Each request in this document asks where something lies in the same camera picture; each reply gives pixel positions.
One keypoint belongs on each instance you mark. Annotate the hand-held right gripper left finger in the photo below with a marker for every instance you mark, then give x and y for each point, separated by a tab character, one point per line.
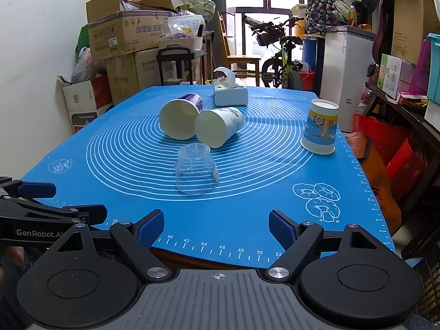
151	229

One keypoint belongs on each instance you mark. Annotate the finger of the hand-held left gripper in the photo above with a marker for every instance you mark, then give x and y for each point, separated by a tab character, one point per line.
36	190
51	211

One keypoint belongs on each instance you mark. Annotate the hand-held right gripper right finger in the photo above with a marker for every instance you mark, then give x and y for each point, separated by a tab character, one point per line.
279	229

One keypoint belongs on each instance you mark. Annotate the clear plastic cup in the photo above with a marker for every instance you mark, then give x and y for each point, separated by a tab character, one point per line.
196	175

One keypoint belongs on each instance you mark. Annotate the blue yellow cartoon paper cup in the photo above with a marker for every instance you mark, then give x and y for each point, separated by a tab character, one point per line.
319	127

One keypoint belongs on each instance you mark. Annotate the purple print paper cup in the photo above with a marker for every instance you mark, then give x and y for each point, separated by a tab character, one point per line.
178	118

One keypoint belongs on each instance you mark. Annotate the grey-blue print paper cup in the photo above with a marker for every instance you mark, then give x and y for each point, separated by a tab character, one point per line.
213	127

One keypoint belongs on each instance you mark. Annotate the person's left hand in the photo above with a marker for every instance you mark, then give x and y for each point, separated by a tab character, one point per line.
15	256

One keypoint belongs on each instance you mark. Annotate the blue silicone baking mat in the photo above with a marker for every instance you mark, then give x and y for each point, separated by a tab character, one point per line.
257	178

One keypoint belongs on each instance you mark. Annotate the white and red cardboard box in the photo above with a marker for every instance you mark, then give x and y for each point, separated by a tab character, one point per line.
82	106

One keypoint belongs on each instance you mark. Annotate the orange paper bag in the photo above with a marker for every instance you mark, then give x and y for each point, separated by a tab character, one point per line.
378	185

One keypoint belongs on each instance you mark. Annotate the white plastic bag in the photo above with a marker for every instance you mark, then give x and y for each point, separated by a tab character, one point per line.
86	65

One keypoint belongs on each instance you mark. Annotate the white tissue box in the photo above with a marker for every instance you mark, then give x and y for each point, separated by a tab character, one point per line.
230	96

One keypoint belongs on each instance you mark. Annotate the red paper bag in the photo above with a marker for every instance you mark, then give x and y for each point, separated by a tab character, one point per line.
402	158

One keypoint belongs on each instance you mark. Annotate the plain brown cardboard box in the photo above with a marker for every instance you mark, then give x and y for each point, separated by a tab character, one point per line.
127	75

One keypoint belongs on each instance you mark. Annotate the red bucket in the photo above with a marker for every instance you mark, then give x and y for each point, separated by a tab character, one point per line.
306	80

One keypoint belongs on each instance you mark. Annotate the green bag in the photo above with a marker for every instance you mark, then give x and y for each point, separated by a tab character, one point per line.
82	39

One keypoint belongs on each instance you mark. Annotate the black plastic crate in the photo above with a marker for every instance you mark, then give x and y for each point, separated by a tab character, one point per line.
429	288

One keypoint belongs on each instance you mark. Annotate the green children's bicycle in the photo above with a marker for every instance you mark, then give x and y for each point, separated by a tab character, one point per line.
287	65

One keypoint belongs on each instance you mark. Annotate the black utility cart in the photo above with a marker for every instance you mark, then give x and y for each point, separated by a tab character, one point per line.
178	65

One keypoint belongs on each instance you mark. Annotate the white chest freezer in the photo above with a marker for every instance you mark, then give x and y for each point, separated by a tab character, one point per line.
343	75

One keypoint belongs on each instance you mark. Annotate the dark wooden side table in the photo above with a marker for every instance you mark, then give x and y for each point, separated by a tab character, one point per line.
422	134

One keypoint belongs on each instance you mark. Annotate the wooden chair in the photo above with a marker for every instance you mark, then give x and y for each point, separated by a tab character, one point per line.
240	60

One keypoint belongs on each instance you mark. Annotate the large open cardboard box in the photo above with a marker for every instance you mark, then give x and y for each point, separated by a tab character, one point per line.
117	34

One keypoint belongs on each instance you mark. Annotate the blue barrel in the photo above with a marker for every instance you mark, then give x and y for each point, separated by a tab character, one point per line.
311	53

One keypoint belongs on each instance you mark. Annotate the white storage bin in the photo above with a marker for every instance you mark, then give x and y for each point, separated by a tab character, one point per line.
182	44

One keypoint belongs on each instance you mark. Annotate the white and green box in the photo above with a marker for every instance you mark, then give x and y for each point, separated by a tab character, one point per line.
392	75

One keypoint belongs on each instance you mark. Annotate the clear bag of packets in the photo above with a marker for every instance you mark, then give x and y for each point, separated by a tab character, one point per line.
185	24

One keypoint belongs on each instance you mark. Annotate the pink plastic basket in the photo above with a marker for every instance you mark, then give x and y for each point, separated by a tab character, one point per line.
419	72

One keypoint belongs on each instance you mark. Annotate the patterned fabric bag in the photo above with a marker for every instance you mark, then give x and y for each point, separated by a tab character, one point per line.
323	13

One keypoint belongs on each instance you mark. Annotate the teal plastic basket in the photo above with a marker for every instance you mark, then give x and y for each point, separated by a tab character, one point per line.
433	68

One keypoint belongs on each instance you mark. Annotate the dark red hanging garment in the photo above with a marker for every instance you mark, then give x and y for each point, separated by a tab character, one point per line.
383	17

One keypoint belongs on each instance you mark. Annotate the tall cardboard box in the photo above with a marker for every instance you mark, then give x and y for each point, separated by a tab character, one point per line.
412	24

